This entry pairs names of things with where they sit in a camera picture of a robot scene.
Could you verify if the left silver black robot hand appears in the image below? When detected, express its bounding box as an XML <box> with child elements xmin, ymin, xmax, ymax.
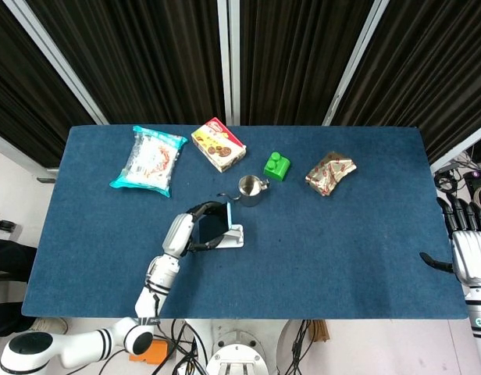
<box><xmin>162</xmin><ymin>200</ymin><xmax>230</xmax><ymax>258</ymax></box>

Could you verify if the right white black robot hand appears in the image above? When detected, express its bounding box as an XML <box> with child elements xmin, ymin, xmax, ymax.
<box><xmin>419</xmin><ymin>197</ymin><xmax>481</xmax><ymax>287</ymax></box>

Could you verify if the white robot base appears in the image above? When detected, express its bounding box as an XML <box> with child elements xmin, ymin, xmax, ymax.
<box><xmin>183</xmin><ymin>319</ymin><xmax>292</xmax><ymax>375</ymax></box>

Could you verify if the white folding phone stand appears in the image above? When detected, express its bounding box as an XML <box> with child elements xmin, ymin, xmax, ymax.
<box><xmin>216</xmin><ymin>223</ymin><xmax>245</xmax><ymax>250</ymax></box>

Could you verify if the teal clear snack bag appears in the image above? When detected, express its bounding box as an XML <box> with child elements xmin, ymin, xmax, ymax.
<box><xmin>109</xmin><ymin>125</ymin><xmax>189</xmax><ymax>198</ymax></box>

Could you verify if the steel mug with gooseneck spout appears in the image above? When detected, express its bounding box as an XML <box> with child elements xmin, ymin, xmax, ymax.
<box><xmin>218</xmin><ymin>175</ymin><xmax>271</xmax><ymax>208</ymax></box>

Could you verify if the red yellow cookie box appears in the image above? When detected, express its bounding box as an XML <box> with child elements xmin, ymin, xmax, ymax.
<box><xmin>191</xmin><ymin>116</ymin><xmax>248</xmax><ymax>173</ymax></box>

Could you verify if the orange box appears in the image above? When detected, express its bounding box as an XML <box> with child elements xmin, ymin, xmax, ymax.
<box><xmin>129</xmin><ymin>337</ymin><xmax>170</xmax><ymax>363</ymax></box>

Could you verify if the green plastic building block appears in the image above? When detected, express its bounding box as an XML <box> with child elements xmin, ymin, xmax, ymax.
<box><xmin>262</xmin><ymin>152</ymin><xmax>294</xmax><ymax>183</ymax></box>

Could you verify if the blue table cloth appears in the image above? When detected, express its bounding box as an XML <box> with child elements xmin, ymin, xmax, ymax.
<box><xmin>20</xmin><ymin>123</ymin><xmax>478</xmax><ymax>321</ymax></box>

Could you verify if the white shoe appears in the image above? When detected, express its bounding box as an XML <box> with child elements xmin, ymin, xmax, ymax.
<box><xmin>28</xmin><ymin>316</ymin><xmax>69</xmax><ymax>335</ymax></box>

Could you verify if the crumpled gold foil wrapper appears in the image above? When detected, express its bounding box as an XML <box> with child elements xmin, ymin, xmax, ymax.
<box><xmin>305</xmin><ymin>151</ymin><xmax>358</xmax><ymax>198</ymax></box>

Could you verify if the brown cardboard piece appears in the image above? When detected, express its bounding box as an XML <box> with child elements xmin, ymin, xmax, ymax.
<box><xmin>308</xmin><ymin>320</ymin><xmax>331</xmax><ymax>344</ymax></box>

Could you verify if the dark pleated curtain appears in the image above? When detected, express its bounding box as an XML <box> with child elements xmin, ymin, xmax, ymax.
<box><xmin>239</xmin><ymin>0</ymin><xmax>376</xmax><ymax>127</ymax></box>
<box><xmin>333</xmin><ymin>0</ymin><xmax>481</xmax><ymax>165</ymax></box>
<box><xmin>0</xmin><ymin>0</ymin><xmax>98</xmax><ymax>167</ymax></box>
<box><xmin>26</xmin><ymin>0</ymin><xmax>226</xmax><ymax>126</ymax></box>

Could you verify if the black cable bundle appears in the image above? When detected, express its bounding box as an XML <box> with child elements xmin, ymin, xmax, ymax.
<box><xmin>281</xmin><ymin>319</ymin><xmax>323</xmax><ymax>375</ymax></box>
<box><xmin>95</xmin><ymin>319</ymin><xmax>210</xmax><ymax>375</ymax></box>
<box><xmin>434</xmin><ymin>154</ymin><xmax>476</xmax><ymax>192</ymax></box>

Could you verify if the white frame post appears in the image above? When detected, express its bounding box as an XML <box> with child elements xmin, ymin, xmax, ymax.
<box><xmin>2</xmin><ymin>0</ymin><xmax>109</xmax><ymax>126</ymax></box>
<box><xmin>430</xmin><ymin>120</ymin><xmax>481</xmax><ymax>173</ymax></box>
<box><xmin>0</xmin><ymin>129</ymin><xmax>60</xmax><ymax>170</ymax></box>
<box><xmin>217</xmin><ymin>0</ymin><xmax>241</xmax><ymax>126</ymax></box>
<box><xmin>322</xmin><ymin>0</ymin><xmax>387</xmax><ymax>127</ymax></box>

